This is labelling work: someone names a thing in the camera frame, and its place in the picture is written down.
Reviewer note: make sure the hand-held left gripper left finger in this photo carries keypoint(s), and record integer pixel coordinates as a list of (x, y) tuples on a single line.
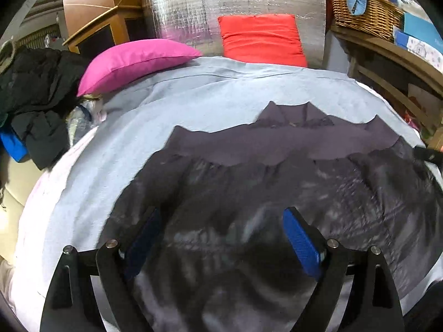
[(143, 242)]

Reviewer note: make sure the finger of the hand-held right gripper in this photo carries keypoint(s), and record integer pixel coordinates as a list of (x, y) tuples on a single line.
[(431, 155)]

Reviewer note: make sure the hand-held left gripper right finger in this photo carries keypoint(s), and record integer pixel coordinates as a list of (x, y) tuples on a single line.
[(301, 242)]

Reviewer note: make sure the dark quilted zip jacket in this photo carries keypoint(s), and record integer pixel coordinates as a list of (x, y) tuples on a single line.
[(242, 186)]

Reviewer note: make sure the pile of black clothes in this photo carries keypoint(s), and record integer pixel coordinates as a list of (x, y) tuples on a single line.
[(38, 83)]

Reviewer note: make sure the grey blanket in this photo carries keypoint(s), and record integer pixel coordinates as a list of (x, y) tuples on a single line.
[(121, 138)]

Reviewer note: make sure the wooden side table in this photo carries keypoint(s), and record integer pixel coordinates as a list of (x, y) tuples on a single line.
[(398, 52)]

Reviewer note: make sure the blue cardboard box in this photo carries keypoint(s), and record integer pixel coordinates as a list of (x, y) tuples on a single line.
[(422, 29)]

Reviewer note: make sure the beige sofa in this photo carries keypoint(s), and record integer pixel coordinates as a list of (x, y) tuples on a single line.
[(17, 186)]

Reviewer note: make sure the clear plastic bag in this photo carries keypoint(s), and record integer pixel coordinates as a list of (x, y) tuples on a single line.
[(83, 117)]

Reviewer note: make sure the wicker basket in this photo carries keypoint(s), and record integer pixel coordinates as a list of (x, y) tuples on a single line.
[(373, 17)]

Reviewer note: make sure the blue garment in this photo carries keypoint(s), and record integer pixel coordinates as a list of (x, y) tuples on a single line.
[(14, 145)]

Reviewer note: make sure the pink pillow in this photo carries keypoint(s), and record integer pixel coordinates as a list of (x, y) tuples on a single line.
[(131, 62)]

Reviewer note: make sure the red pillow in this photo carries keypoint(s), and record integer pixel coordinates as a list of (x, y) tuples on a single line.
[(259, 38)]

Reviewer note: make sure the beige fleece garment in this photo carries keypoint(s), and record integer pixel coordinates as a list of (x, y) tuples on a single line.
[(7, 55)]

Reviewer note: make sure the silver foil insulation mat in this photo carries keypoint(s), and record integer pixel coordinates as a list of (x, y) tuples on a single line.
[(193, 3)]

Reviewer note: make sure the wooden cabinet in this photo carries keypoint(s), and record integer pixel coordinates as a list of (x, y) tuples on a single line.
[(90, 0)]

